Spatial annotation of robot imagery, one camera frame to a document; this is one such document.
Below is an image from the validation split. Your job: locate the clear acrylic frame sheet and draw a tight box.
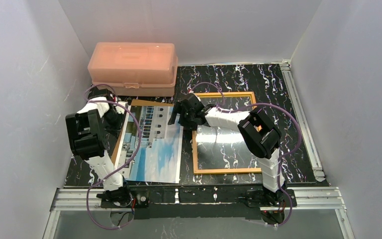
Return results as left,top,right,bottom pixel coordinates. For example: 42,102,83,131
195,97,261,170

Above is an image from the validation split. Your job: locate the sky and building photo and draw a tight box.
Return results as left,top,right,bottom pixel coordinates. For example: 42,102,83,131
118,106,183,183

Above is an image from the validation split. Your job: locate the yellow wooden picture frame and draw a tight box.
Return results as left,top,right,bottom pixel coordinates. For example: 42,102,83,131
191,92,262,175

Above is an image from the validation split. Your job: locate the pink plastic storage box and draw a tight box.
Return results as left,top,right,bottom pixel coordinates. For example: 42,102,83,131
88,42,178,97

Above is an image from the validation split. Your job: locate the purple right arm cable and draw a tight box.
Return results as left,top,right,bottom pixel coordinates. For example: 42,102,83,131
188,82,303,228

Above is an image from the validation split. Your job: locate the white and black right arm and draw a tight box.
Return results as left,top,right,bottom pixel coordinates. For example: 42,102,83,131
168,93,286,205

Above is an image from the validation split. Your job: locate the brown frame backing board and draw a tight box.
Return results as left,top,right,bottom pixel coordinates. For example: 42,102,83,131
111,99,174,168

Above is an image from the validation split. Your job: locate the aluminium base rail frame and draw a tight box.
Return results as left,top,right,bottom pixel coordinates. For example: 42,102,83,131
44,63,354,239

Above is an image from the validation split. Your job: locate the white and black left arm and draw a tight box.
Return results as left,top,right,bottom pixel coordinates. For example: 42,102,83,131
65,87,133,207

